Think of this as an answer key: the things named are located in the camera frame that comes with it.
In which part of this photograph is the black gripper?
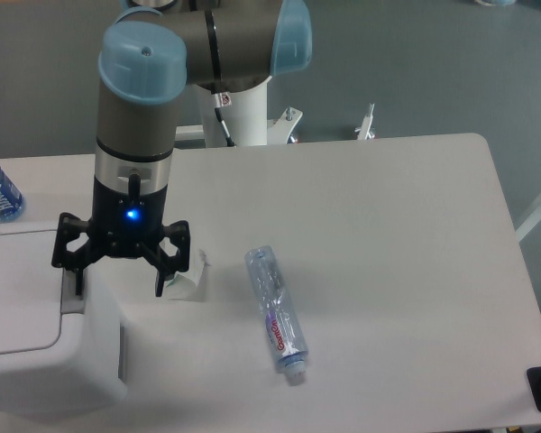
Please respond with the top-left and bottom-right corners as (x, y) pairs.
(50, 176), (192, 298)

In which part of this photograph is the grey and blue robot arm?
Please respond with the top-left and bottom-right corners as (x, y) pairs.
(51, 1), (312, 297)

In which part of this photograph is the white trash can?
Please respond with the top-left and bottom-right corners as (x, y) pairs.
(0, 222), (127, 416)

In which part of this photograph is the crumpled white paper wrapper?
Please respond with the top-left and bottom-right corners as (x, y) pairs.
(163, 248), (210, 302)

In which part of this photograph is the clear empty plastic bottle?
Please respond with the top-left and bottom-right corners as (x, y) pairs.
(244, 245), (308, 386)

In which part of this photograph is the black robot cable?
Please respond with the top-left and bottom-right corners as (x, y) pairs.
(214, 92), (236, 148)

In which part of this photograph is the white robot pedestal with feet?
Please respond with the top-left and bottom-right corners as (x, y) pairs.
(176, 79), (303, 148)

